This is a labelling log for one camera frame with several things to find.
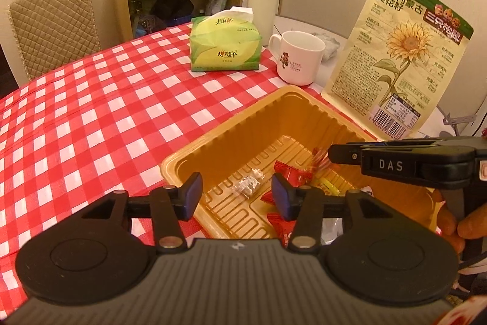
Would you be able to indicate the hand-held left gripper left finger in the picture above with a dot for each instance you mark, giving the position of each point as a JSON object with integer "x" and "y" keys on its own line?
{"x": 192, "y": 197}

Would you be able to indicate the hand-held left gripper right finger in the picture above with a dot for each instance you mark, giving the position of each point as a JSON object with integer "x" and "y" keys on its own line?
{"x": 283, "y": 197}

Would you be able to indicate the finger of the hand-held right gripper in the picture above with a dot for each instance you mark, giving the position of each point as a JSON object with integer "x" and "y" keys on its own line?
{"x": 418, "y": 143}
{"x": 342, "y": 153}

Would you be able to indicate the small red candy packet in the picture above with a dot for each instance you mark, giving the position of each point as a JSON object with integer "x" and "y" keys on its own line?
{"x": 267, "y": 198}

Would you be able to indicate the large red snack packet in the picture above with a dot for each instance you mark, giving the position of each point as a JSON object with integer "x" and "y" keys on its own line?
{"x": 293, "y": 172}

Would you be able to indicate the yellow green snack packet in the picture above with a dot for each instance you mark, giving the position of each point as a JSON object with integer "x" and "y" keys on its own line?
{"x": 328, "y": 187}

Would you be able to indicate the small clear snack packet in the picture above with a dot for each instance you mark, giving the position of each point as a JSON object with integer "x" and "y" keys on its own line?
{"x": 247, "y": 185}

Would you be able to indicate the silver snack packet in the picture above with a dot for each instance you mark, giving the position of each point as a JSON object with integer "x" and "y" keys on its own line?
{"x": 333, "y": 231}

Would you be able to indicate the yellow plastic tray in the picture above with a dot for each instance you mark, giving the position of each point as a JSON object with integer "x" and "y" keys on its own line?
{"x": 266, "y": 127}

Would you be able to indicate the person's right hand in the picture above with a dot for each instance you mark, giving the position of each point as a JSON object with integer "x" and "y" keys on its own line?
{"x": 475, "y": 224}

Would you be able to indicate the sunflower seed bag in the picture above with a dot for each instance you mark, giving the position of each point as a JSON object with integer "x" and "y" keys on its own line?
{"x": 399, "y": 54}

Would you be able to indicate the white mug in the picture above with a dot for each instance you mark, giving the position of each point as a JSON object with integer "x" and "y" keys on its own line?
{"x": 300, "y": 58}

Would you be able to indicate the crumpled clear plastic bag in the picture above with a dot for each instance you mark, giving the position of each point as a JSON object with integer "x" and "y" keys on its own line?
{"x": 333, "y": 45}

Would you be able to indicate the red checked tablecloth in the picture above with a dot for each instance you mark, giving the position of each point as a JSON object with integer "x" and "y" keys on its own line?
{"x": 95, "y": 119}

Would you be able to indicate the green tissue pack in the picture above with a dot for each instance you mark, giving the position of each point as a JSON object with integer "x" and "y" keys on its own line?
{"x": 224, "y": 47}

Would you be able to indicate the white thermos bottle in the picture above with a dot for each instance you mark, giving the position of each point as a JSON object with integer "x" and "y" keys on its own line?
{"x": 262, "y": 1}

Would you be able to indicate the black bag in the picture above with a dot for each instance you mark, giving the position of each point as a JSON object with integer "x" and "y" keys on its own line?
{"x": 173, "y": 9}

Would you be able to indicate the beige quilted chair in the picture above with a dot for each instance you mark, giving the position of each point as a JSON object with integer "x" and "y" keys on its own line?
{"x": 53, "y": 28}

